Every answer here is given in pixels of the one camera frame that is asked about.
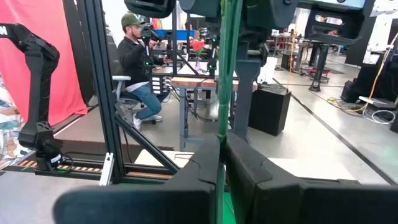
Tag black pedestal workstation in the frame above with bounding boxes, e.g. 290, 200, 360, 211
303, 0, 376, 93
233, 0, 300, 142

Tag colourful patterned cloth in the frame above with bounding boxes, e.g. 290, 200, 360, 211
0, 71, 32, 162

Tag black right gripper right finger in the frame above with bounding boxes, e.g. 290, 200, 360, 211
224, 133, 398, 224

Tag red cloth backdrop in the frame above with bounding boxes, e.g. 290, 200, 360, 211
0, 0, 88, 125

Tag yellow floor cable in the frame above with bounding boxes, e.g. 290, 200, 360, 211
326, 32, 398, 113

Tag silver corner bracket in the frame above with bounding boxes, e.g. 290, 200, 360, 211
99, 151, 115, 187

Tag black diagonal frame brace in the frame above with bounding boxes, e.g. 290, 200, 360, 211
114, 112, 180, 175

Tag wooden top desk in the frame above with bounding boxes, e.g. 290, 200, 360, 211
170, 76, 259, 152

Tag black box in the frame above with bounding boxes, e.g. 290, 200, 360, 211
248, 83, 292, 137

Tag blue artificial flower bunch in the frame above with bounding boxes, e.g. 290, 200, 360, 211
215, 0, 245, 224

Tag grey office chair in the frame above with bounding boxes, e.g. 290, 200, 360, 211
106, 34, 158, 127

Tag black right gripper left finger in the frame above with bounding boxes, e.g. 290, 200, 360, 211
52, 133, 222, 224

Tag person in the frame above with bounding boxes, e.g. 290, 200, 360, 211
117, 12, 170, 131

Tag red flowers in vase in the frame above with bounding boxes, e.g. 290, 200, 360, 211
189, 37, 206, 73

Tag black aluminium frame post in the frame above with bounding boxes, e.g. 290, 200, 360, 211
76, 0, 127, 186

